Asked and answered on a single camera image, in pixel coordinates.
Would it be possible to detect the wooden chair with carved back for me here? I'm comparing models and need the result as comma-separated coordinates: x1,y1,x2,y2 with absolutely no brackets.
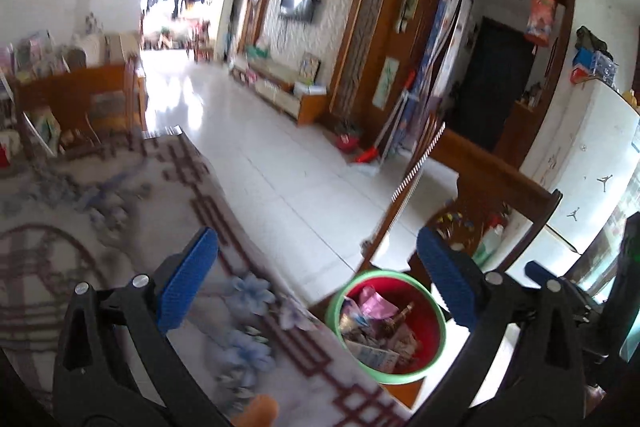
12,54,148,152

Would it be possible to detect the pink packaging bag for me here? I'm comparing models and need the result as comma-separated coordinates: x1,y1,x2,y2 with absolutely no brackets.
357,286,398,320

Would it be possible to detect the white book rack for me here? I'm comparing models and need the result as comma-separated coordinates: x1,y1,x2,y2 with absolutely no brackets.
0,29,71,158

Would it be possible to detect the clear storage box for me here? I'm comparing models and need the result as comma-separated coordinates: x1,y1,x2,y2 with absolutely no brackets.
582,52,620,85

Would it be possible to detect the wooden television cabinet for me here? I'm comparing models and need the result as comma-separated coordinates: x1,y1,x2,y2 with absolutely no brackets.
231,54,328,126

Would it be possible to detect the red broom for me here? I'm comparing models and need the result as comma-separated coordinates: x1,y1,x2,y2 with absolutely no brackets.
355,72,417,165

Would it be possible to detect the blue printed board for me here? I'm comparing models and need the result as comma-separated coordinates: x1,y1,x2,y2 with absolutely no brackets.
405,0,473,152

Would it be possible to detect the wooden chair with beaded edge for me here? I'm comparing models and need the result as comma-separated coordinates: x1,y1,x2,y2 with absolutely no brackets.
360,122,563,288

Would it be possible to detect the geometric pattern picture frame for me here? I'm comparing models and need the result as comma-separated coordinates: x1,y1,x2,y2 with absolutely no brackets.
299,53,321,84

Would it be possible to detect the small scroll painting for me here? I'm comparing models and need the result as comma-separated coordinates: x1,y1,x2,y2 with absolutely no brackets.
374,57,400,108

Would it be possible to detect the white refrigerator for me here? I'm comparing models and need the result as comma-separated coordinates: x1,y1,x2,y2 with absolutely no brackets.
520,79,640,255

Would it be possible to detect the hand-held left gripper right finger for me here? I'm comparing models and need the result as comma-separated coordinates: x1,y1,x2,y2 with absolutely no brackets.
410,226,586,427

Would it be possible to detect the dark door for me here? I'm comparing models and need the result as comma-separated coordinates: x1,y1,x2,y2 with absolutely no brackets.
460,17,538,152

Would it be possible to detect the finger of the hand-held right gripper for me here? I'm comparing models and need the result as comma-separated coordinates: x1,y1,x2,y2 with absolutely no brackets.
524,260,601,323

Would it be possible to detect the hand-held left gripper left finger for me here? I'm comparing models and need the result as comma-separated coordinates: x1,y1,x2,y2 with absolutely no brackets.
52,227,231,427

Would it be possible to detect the dark green bag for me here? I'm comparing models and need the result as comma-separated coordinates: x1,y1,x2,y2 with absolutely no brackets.
575,26,613,58

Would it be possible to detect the white bottle with green cap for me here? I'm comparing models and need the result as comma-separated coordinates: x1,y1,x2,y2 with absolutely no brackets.
472,222,506,265

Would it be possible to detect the red bin with green rim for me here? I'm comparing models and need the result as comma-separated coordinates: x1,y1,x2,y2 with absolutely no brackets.
326,270,447,385

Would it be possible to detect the orange round object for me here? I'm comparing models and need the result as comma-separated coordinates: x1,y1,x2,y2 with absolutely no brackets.
232,394,280,427

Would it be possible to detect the wall television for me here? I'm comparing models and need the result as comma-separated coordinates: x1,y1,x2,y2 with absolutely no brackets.
279,0,317,24

